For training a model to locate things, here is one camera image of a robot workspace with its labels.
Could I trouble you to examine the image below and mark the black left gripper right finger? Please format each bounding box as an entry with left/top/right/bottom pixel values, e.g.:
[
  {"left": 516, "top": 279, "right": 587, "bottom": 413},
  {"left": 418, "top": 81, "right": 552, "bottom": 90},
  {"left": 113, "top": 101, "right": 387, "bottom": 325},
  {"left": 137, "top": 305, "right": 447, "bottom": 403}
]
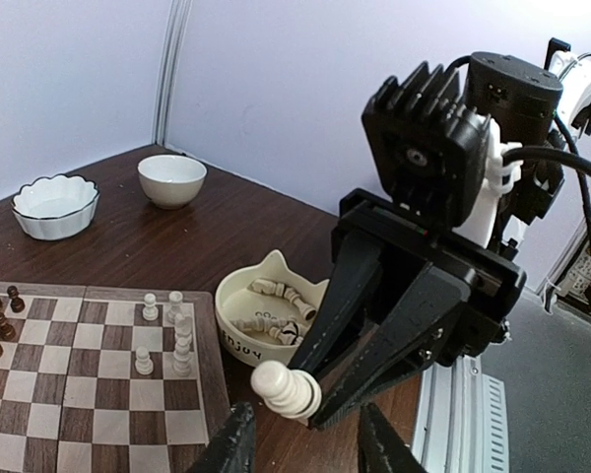
[{"left": 358, "top": 403, "right": 427, "bottom": 473}]

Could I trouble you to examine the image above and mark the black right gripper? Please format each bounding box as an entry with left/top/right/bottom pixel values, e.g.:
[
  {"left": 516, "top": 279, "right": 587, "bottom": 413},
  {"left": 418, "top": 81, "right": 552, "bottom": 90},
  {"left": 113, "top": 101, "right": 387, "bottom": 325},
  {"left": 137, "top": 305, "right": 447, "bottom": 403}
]
[{"left": 288, "top": 63, "right": 526, "bottom": 430}]

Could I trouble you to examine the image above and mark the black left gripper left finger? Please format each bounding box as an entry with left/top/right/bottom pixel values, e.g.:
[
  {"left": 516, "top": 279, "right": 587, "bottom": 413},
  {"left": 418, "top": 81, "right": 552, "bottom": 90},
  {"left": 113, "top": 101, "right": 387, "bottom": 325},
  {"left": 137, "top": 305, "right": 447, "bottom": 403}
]
[{"left": 187, "top": 402, "right": 256, "bottom": 473}]

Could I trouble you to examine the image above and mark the white pawn chess piece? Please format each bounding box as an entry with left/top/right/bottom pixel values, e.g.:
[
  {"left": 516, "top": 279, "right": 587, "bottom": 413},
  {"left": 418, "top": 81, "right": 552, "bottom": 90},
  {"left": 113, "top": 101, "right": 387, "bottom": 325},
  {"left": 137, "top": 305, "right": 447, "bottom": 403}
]
[{"left": 142, "top": 293, "right": 159, "bottom": 321}]

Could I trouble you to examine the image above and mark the wooden chess board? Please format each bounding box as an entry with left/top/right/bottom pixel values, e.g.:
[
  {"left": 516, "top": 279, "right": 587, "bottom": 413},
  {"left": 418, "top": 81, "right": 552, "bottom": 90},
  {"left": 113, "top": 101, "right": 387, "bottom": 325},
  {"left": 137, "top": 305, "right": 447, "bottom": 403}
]
[{"left": 0, "top": 283, "right": 230, "bottom": 472}]

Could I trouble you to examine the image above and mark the dark rook chess piece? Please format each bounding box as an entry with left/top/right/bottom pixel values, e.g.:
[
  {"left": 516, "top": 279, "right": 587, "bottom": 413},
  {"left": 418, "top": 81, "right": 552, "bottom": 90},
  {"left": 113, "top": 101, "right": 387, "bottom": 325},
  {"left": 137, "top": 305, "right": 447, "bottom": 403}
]
[{"left": 7, "top": 285, "right": 26, "bottom": 313}]

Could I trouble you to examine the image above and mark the cream cat ear bowl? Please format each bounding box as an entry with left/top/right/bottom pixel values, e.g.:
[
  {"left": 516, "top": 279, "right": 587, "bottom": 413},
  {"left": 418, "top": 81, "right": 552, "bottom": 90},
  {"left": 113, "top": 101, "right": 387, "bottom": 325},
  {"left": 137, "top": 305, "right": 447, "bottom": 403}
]
[{"left": 215, "top": 249, "right": 329, "bottom": 367}]

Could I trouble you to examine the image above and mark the plain white round bowl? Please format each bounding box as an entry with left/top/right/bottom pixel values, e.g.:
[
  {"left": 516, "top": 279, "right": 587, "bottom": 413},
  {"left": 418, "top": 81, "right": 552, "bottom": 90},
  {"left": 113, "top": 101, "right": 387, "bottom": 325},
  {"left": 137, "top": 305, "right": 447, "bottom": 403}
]
[{"left": 137, "top": 154, "right": 208, "bottom": 210}]

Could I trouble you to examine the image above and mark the white scalloped bowl black rim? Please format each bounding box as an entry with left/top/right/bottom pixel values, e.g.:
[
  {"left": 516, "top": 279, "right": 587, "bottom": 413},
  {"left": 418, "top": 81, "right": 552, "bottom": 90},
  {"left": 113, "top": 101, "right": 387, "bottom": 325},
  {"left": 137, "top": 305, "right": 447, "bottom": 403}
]
[{"left": 11, "top": 174, "right": 100, "bottom": 241}]

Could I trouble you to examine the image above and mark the aluminium front rail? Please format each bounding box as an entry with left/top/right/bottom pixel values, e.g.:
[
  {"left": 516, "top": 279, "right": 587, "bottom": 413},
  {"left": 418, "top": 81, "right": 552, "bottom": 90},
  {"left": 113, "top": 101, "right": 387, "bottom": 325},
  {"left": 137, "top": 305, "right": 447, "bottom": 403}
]
[{"left": 411, "top": 357, "right": 510, "bottom": 473}]

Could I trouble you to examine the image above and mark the aluminium frame post right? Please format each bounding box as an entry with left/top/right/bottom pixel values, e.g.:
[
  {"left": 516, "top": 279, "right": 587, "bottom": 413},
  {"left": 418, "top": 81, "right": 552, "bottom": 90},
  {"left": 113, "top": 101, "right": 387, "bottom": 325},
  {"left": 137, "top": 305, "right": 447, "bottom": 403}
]
[{"left": 152, "top": 0, "right": 193, "bottom": 146}]

